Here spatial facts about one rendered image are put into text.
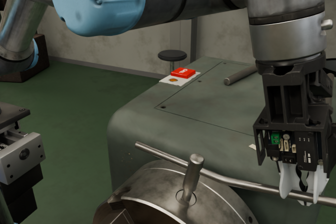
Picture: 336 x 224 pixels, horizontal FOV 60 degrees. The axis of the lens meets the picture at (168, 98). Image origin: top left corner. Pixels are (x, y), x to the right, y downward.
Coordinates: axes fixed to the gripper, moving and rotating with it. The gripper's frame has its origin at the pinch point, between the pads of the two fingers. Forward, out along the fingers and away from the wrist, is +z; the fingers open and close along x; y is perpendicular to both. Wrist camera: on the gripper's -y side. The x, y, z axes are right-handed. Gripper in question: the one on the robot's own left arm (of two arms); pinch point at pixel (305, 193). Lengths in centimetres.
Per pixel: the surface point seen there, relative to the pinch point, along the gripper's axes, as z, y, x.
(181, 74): -7, -39, -40
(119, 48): 21, -307, -306
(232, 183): -2.6, 3.5, -8.9
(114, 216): 2.3, 10.3, -27.7
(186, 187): -1.6, 5.0, -16.0
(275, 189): -1.9, 2.6, -3.3
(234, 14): 3, -323, -122
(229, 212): 5.5, 0.9, -11.7
